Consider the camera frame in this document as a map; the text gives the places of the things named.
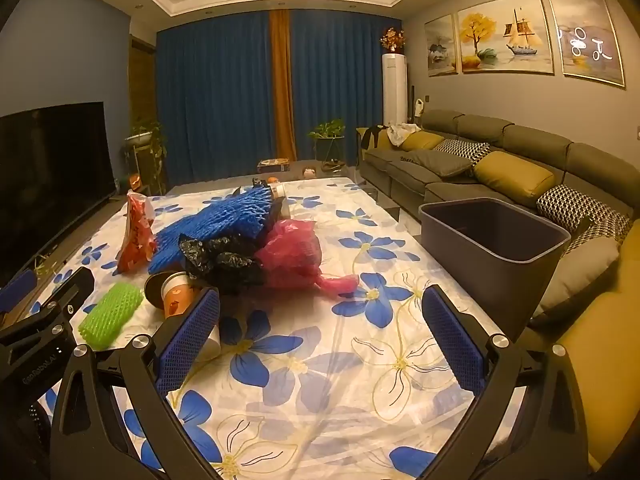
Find mustard cushion middle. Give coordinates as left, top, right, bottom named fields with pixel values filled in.
left=474, top=151, right=555, bottom=208

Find black plastic bag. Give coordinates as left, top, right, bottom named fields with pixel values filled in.
left=178, top=234, right=265, bottom=294

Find black television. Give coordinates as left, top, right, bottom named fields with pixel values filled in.
left=0, top=102, right=115, bottom=284

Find tv cabinet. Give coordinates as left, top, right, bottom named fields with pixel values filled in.
left=1, top=195, right=126, bottom=328

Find orange curtain strip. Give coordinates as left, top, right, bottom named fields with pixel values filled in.
left=269, top=9, right=297, bottom=162

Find mustard cushion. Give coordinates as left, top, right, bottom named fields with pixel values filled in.
left=400, top=130, right=445, bottom=152
left=474, top=151, right=555, bottom=208

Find blue foam fruit net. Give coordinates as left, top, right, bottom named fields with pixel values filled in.
left=149, top=186, right=272, bottom=274

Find houndstooth cushion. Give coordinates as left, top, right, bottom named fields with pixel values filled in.
left=565, top=216, right=632, bottom=254

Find white standing air conditioner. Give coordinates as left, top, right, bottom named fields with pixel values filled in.
left=382, top=53, right=408, bottom=125

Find grey sectional sofa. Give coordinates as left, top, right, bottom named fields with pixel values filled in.
left=357, top=110, right=639, bottom=242

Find red snack wrapper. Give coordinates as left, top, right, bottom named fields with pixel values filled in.
left=116, top=190, right=157, bottom=274

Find plant on stand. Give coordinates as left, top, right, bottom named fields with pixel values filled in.
left=122, top=122, right=168, bottom=196

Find right purple painting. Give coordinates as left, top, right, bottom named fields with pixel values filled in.
left=549, top=0, right=626, bottom=88

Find grey plastic trash bin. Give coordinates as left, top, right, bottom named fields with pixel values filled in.
left=419, top=197, right=570, bottom=341

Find flower decoration on conditioner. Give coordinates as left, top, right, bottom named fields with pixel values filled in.
left=380, top=26, right=406, bottom=54

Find blue curtain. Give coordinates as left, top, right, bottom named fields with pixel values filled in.
left=156, top=10, right=401, bottom=185

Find grey cushion on seat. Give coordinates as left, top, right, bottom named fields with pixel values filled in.
left=405, top=150, right=472, bottom=179

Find patterned cushion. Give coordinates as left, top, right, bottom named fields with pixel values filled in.
left=434, top=139, right=491, bottom=165
left=536, top=184, right=631, bottom=233

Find potted green plant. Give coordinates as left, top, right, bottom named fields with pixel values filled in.
left=308, top=118, right=345, bottom=164

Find mustard cushion far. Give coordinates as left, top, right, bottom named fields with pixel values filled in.
left=400, top=130, right=445, bottom=152

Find apple pattern paper cup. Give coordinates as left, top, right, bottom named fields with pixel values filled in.
left=159, top=270, right=222, bottom=361

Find grey cushion near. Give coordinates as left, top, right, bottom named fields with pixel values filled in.
left=530, top=236, right=620, bottom=324

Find red paper cup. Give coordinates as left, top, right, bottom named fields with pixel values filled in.
left=144, top=271, right=174, bottom=310

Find patterned cushion near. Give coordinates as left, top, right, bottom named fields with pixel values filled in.
left=536, top=184, right=631, bottom=233

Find green foam fruit net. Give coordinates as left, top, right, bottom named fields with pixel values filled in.
left=79, top=283, right=142, bottom=351

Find box on coffee table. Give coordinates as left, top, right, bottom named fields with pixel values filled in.
left=257, top=157, right=291, bottom=174

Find patterned cushion far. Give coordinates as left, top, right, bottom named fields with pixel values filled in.
left=434, top=139, right=491, bottom=165

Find pink plastic bag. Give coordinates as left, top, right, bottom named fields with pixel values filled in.
left=255, top=219, right=359, bottom=296

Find sailboat tree painting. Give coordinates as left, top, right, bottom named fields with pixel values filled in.
left=457, top=0, right=554, bottom=75

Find left landscape painting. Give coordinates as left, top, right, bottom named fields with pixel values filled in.
left=424, top=14, right=458, bottom=77

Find floral blue white tablecloth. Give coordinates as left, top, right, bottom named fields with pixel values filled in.
left=27, top=176, right=526, bottom=480

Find white cloth on sofa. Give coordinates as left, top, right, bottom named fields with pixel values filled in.
left=386, top=122, right=421, bottom=148

